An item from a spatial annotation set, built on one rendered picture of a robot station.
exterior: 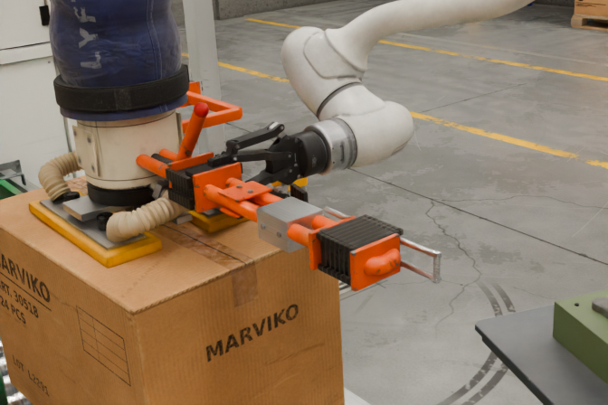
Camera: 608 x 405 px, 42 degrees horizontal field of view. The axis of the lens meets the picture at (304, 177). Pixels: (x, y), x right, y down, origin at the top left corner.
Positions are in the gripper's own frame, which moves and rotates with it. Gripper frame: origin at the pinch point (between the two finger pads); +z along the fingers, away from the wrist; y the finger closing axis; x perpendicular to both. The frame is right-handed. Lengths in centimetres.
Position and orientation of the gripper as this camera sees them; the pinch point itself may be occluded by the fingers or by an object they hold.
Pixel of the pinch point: (210, 183)
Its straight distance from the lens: 122.4
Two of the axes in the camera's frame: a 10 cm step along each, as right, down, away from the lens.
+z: -7.8, 2.6, -5.7
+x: -6.2, -2.3, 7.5
